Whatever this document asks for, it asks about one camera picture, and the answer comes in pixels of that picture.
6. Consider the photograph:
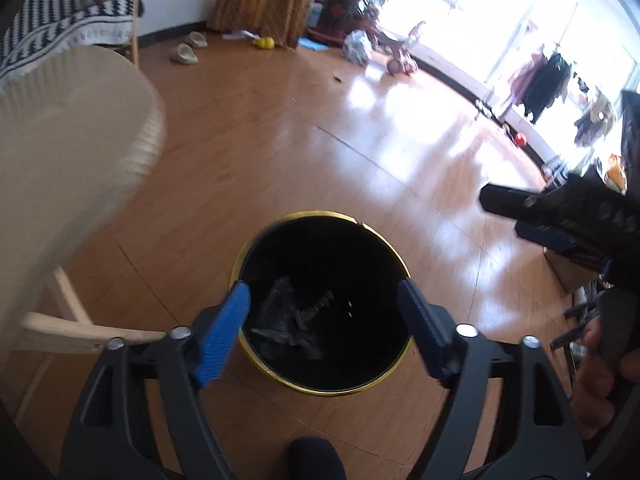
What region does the hanging pink garment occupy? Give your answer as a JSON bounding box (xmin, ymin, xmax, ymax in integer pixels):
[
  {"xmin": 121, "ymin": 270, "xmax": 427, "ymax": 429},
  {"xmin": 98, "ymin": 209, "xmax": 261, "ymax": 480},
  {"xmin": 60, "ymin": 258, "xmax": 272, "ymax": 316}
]
[{"xmin": 504, "ymin": 46, "xmax": 546, "ymax": 107}]

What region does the brown curtain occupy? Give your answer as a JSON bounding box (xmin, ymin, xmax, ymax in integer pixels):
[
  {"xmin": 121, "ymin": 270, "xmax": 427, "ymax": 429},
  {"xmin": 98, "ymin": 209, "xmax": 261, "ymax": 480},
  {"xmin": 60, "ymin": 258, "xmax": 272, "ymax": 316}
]
[{"xmin": 207, "ymin": 0, "xmax": 327, "ymax": 49}]

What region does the pink toy tricycle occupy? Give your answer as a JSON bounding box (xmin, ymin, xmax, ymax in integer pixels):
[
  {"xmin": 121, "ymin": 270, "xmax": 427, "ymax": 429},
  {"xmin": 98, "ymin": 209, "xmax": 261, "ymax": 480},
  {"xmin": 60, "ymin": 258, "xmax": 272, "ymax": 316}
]
[{"xmin": 367, "ymin": 20, "xmax": 427, "ymax": 77}]

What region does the potted green plant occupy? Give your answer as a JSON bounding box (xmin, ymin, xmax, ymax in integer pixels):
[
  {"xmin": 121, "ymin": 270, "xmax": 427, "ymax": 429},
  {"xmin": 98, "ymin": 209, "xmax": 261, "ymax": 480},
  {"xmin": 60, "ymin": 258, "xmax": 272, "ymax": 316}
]
[{"xmin": 317, "ymin": 0, "xmax": 426, "ymax": 41}]

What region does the hanging dark garment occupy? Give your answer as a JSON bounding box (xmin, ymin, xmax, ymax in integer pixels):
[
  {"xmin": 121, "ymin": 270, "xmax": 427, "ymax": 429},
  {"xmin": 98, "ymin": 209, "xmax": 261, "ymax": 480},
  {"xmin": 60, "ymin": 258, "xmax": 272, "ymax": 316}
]
[{"xmin": 522, "ymin": 52, "xmax": 572, "ymax": 124}]

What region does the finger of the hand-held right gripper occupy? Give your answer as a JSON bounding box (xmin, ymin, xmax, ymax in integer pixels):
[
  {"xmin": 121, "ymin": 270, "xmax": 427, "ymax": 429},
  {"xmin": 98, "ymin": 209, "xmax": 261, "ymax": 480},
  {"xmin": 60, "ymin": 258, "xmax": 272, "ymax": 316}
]
[
  {"xmin": 479, "ymin": 174, "xmax": 626, "ymax": 243},
  {"xmin": 515, "ymin": 220, "xmax": 612, "ymax": 272}
]

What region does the person's right hand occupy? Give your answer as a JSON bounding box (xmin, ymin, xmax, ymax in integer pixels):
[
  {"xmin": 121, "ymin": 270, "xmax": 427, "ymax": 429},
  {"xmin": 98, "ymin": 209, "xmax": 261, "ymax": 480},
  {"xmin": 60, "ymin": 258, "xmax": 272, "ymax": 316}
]
[{"xmin": 570, "ymin": 316, "xmax": 640, "ymax": 442}]

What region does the person's foot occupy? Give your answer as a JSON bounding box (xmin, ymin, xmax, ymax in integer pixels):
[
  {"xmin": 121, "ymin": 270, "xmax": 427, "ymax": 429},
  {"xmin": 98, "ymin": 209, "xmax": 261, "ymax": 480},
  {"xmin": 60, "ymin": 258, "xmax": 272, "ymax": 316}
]
[{"xmin": 285, "ymin": 436, "xmax": 347, "ymax": 480}]

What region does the cardboard box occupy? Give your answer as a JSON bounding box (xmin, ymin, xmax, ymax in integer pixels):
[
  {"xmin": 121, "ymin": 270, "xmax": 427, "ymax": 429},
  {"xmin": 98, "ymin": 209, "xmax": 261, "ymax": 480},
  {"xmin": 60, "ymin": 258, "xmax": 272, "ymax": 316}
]
[{"xmin": 544, "ymin": 249, "xmax": 601, "ymax": 294}]

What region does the round wooden table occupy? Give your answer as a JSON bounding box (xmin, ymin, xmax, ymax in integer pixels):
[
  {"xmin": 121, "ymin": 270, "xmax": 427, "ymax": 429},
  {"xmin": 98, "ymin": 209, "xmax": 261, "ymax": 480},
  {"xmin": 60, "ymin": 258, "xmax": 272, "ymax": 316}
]
[{"xmin": 0, "ymin": 45, "xmax": 168, "ymax": 423}]

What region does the black gold-rimmed trash bin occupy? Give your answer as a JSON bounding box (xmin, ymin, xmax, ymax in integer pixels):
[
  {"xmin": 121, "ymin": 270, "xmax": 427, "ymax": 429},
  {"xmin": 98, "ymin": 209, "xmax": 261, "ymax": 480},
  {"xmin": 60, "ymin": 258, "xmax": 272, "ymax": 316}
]
[{"xmin": 230, "ymin": 211, "xmax": 412, "ymax": 397}]

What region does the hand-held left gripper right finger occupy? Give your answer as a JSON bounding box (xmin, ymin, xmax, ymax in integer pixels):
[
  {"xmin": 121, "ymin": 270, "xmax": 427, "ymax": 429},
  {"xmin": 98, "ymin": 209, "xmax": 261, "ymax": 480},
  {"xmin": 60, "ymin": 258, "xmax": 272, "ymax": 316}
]
[{"xmin": 397, "ymin": 278, "xmax": 588, "ymax": 480}]

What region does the clear plastic bag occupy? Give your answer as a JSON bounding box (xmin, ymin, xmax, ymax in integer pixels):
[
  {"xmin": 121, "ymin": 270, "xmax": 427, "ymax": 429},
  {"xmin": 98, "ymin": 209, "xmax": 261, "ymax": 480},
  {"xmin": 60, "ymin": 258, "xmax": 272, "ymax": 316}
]
[{"xmin": 342, "ymin": 30, "xmax": 374, "ymax": 66}]

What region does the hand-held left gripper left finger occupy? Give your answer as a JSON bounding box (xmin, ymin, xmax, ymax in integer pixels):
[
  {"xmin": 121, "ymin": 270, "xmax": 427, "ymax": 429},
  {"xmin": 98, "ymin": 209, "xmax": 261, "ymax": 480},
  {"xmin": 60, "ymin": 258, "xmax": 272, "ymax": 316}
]
[{"xmin": 57, "ymin": 280, "xmax": 252, "ymax": 480}]

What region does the black-white patterned sofa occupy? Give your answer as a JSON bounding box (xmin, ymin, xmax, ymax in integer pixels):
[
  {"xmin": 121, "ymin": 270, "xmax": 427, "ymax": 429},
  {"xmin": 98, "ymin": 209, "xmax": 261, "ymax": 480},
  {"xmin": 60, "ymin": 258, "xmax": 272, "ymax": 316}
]
[{"xmin": 0, "ymin": 0, "xmax": 138, "ymax": 80}]

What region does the wooden sofa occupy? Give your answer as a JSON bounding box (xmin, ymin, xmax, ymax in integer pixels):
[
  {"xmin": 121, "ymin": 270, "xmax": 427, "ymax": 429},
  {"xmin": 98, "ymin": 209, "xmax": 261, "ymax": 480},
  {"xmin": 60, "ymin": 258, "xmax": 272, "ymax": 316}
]
[{"xmin": 100, "ymin": 0, "xmax": 147, "ymax": 68}]

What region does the dark plastic wrapper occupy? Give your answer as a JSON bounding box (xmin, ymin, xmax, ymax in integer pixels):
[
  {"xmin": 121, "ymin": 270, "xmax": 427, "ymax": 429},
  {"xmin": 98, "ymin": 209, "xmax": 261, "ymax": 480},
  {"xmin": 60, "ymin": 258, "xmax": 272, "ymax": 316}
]
[{"xmin": 250, "ymin": 276, "xmax": 336, "ymax": 361}]

